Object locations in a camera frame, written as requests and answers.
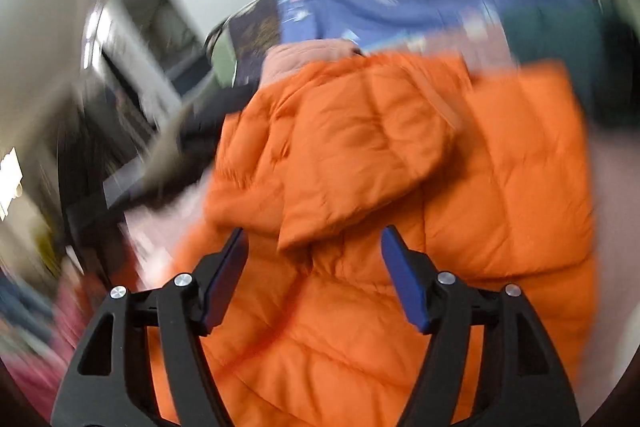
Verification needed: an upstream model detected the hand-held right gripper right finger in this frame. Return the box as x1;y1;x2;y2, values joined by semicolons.
381;227;583;427

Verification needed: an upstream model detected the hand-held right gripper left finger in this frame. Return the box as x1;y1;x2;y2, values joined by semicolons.
50;228;249;427

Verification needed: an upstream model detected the orange puffer jacket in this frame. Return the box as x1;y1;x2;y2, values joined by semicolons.
145;52;601;427

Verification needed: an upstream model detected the dark furniture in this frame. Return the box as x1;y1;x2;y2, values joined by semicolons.
60;0;211;228

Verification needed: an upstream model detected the dark printed panel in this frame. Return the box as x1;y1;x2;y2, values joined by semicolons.
227;0;286;85

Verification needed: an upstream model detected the peach garment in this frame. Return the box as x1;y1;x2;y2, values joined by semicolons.
260;38;361;88

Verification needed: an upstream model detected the pink cloth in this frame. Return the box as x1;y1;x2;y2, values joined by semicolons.
0;277;96;413

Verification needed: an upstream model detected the pink dotted bedsheet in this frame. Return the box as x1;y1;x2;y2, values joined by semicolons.
120;142;640;398

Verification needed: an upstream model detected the dark green cloth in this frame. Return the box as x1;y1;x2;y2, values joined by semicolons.
500;2;640;128

